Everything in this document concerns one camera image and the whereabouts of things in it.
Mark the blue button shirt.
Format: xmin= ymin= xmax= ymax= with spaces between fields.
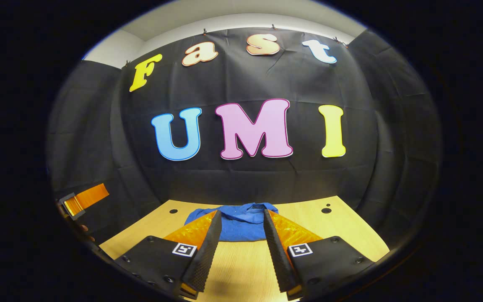
xmin=184 ymin=203 xmax=279 ymax=242

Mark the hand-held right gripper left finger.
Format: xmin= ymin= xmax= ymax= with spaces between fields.
xmin=114 ymin=210 xmax=222 ymax=299

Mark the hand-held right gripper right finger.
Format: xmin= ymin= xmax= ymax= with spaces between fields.
xmin=263 ymin=209 xmax=375 ymax=300

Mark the black backdrop cloth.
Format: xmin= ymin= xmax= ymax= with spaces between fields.
xmin=47 ymin=27 xmax=442 ymax=252

